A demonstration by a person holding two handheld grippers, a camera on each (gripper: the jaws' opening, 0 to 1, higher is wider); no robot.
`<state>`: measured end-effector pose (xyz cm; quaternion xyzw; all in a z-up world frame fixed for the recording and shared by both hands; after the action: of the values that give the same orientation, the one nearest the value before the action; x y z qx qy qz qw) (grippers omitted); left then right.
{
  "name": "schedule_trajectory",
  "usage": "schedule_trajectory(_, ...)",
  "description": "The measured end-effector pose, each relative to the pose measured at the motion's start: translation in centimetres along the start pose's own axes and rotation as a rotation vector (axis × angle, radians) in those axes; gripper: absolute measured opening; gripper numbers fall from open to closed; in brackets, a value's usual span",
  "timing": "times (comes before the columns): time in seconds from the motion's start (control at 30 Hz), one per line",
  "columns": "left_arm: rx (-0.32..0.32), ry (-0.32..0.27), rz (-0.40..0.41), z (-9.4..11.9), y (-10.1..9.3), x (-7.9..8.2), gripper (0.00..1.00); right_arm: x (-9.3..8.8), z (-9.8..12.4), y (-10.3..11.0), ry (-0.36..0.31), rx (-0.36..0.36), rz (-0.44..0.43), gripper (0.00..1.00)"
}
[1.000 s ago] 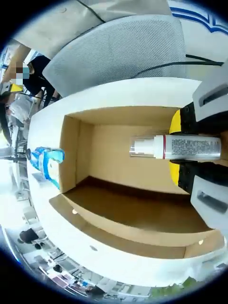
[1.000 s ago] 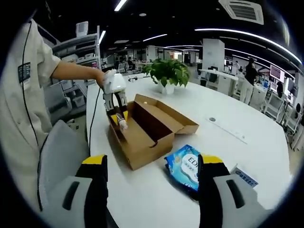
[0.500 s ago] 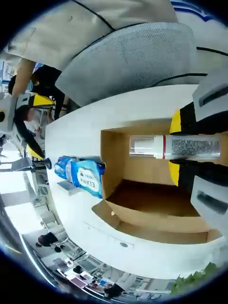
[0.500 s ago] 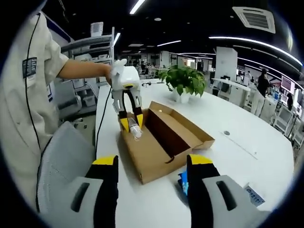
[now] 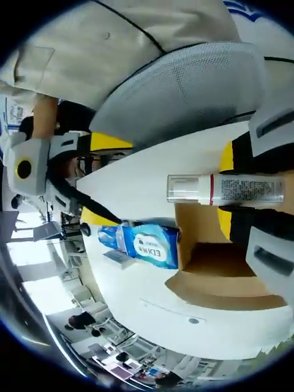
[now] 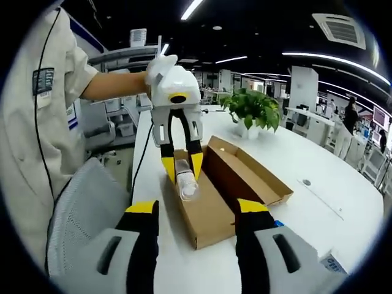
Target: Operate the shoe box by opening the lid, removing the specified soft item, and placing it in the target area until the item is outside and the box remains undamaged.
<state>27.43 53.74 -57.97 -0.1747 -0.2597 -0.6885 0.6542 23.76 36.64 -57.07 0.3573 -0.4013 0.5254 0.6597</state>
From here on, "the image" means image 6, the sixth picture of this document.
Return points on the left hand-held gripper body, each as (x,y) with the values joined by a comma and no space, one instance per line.
(174,82)

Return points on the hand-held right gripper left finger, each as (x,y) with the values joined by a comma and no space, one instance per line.
(137,245)

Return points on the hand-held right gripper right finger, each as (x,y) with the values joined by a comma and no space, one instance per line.
(257,245)

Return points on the blue wet wipes soft item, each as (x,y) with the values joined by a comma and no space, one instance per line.
(279,224)

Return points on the small plastic spray bottle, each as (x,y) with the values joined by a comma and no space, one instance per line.
(187,186)

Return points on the brown cardboard shoe box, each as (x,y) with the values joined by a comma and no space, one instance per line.
(208,214)

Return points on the small grey table object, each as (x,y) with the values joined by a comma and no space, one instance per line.
(206,111)

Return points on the grey storage rack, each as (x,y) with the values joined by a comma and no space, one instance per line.
(128,52)

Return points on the white ribbed appliance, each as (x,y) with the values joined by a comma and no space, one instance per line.
(138,38)

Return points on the grey mesh office chair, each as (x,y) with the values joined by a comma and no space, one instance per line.
(88,196)

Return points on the green potted plant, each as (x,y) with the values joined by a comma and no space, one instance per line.
(254,107)

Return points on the curved ceiling light strip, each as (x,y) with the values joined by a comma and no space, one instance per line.
(191,9)
(337,59)

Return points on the table socket panel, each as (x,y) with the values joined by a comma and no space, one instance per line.
(306,182)

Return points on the white office desk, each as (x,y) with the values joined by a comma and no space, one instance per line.
(309,113)

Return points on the white office chair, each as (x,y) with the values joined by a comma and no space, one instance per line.
(343,144)
(375,163)

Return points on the ceiling air conditioner unit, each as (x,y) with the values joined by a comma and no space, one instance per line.
(340,30)

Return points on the blue bordered wall poster board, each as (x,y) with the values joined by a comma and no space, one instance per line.
(92,39)

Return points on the wall display screen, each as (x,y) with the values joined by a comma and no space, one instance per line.
(381,115)

